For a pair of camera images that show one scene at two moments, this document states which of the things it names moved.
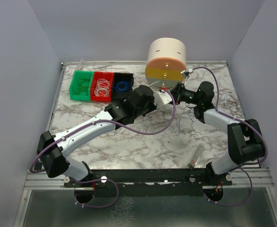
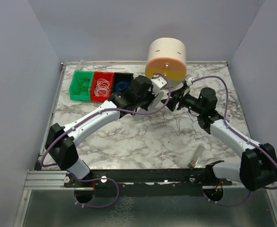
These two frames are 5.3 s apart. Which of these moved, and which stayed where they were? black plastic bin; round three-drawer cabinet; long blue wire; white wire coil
Moved: long blue wire
Stayed: round three-drawer cabinet; white wire coil; black plastic bin
